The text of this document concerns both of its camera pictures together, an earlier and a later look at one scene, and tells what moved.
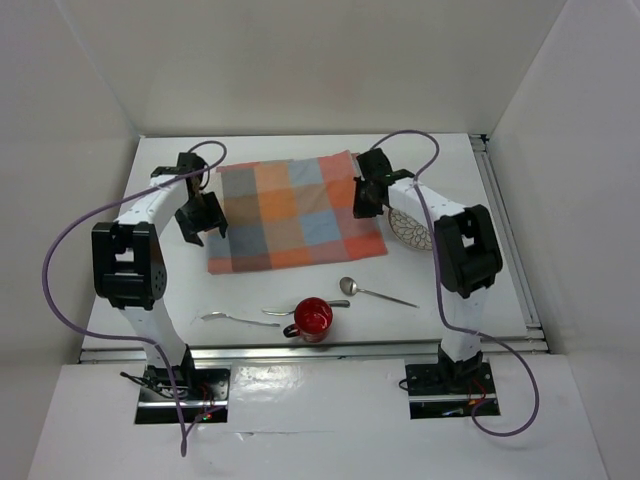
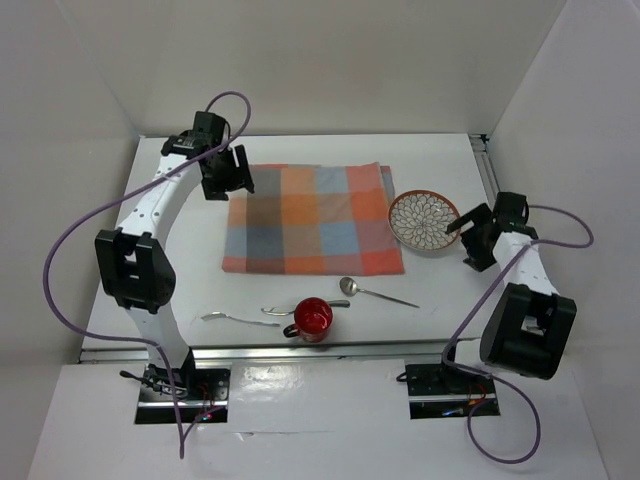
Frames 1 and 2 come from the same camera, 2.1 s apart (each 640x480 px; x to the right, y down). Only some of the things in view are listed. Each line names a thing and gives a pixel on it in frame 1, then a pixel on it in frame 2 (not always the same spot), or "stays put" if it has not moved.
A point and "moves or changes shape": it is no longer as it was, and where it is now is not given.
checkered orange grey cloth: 291,213 moves or changes shape
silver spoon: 348,287 stays put
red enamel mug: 313,318 stays put
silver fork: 223,315 stays put
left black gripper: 214,218 -> 239,176
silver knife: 283,312 stays put
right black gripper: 359,209 -> 478,258
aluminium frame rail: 517,256 stays put
